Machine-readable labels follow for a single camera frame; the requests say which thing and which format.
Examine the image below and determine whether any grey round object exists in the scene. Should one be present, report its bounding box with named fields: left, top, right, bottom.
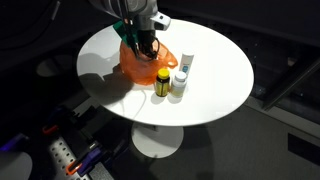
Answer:
left=0, top=150, right=34, bottom=180

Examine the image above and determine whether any orange plastic bag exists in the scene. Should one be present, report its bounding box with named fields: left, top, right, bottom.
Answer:
left=118, top=39, right=179, bottom=87

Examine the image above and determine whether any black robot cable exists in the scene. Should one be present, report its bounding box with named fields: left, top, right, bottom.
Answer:
left=121, top=0, right=162, bottom=62

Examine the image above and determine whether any white table pedestal base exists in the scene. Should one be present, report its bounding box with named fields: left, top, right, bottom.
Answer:
left=130, top=121, right=185, bottom=160

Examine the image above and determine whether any black orange clamp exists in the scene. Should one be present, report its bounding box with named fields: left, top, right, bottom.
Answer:
left=41, top=113, right=79, bottom=136

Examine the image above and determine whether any black metal beam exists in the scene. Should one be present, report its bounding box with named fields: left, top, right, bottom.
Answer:
left=262, top=55, right=320, bottom=112

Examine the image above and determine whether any white cap pill bottle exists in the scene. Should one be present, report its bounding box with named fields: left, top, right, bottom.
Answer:
left=170, top=70, right=188, bottom=99

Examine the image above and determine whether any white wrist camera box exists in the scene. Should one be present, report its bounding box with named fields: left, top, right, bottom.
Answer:
left=149, top=11, right=172, bottom=32

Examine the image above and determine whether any white tube blue label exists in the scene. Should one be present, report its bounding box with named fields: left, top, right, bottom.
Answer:
left=178, top=49, right=196, bottom=77

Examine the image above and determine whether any purple orange clamp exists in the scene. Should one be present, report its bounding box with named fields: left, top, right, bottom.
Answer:
left=65, top=145, right=105, bottom=177

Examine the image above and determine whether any perforated metal plate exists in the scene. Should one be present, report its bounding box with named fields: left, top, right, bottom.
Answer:
left=47, top=135, right=92, bottom=180

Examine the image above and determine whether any yellow cap pill bottle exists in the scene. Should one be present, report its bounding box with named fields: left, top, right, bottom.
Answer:
left=154, top=67, right=171, bottom=98

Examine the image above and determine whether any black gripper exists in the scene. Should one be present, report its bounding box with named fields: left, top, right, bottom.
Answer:
left=135, top=14, right=158, bottom=46

